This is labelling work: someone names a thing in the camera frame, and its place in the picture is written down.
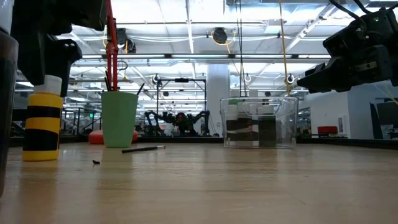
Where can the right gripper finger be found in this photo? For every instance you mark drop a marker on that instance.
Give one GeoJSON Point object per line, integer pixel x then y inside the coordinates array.
{"type": "Point", "coordinates": [315, 69]}
{"type": "Point", "coordinates": [326, 79]}

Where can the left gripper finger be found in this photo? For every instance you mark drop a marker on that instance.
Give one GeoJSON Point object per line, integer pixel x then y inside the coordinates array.
{"type": "Point", "coordinates": [66, 57]}
{"type": "Point", "coordinates": [31, 59]}

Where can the small brown paint bottle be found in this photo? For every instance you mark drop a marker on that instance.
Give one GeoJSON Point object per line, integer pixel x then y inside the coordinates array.
{"type": "Point", "coordinates": [6, 109]}

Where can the clear plastic bin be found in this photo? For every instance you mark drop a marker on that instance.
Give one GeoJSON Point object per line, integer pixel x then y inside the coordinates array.
{"type": "Point", "coordinates": [286, 130]}

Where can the small yellow paint bottle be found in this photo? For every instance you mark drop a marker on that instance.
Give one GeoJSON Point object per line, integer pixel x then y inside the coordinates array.
{"type": "Point", "coordinates": [42, 124]}

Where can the small dark green paint bottle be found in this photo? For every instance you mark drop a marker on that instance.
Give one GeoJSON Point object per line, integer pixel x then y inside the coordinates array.
{"type": "Point", "coordinates": [267, 129]}

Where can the green plastic cup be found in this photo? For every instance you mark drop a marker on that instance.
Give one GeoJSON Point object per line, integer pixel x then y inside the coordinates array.
{"type": "Point", "coordinates": [119, 121]}

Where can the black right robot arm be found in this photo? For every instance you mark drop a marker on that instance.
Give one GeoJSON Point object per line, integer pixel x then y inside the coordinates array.
{"type": "Point", "coordinates": [357, 34]}

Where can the red desk lamp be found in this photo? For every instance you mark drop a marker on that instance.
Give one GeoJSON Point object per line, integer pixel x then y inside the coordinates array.
{"type": "Point", "coordinates": [112, 49]}

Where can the red padded stool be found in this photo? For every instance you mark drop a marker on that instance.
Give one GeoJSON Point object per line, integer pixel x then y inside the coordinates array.
{"type": "Point", "coordinates": [327, 129]}

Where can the black background furniture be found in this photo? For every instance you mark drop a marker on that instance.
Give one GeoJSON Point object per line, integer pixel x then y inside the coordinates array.
{"type": "Point", "coordinates": [387, 115]}

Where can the white building column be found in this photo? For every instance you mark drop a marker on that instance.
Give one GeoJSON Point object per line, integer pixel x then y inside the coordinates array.
{"type": "Point", "coordinates": [217, 93]}

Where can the small black debris piece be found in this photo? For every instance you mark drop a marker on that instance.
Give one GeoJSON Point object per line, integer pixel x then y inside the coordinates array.
{"type": "Point", "coordinates": [96, 162]}

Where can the background robot arms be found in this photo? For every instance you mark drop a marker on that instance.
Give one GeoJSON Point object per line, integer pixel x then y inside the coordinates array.
{"type": "Point", "coordinates": [161, 118]}

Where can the long ceiling light bar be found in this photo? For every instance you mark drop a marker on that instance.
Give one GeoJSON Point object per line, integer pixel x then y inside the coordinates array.
{"type": "Point", "coordinates": [202, 56]}

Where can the person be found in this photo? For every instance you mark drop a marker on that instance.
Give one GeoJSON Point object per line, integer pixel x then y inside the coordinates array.
{"type": "Point", "coordinates": [183, 123]}

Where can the black background station frame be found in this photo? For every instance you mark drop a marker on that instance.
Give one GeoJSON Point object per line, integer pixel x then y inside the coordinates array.
{"type": "Point", "coordinates": [182, 80]}

